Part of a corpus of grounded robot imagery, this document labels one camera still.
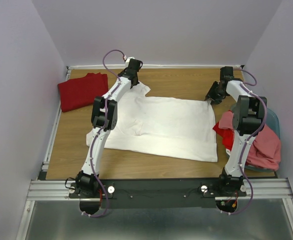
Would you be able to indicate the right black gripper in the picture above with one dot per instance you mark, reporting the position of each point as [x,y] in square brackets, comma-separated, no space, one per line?
[215,100]

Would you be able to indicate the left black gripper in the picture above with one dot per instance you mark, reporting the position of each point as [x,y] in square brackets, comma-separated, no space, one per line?
[137,83]

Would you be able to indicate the white t shirt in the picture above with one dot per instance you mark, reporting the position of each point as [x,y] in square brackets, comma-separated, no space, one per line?
[164,126]

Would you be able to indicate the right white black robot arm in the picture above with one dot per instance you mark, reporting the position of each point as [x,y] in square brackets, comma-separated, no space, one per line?
[249,117]

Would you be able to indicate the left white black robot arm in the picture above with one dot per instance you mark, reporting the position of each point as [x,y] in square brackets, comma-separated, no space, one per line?
[104,118]

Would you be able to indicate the folded dark red t shirt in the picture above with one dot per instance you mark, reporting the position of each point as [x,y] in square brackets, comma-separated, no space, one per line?
[80,92]

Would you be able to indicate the teal laundry basket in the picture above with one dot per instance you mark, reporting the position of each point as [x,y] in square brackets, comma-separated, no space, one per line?
[271,117]

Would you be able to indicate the pink t shirt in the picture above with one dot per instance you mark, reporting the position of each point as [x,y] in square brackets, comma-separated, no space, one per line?
[264,147]

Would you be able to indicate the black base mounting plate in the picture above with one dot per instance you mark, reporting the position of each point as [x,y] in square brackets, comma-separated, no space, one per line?
[155,193]

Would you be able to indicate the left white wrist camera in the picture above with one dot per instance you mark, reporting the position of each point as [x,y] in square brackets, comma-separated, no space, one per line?
[127,61]

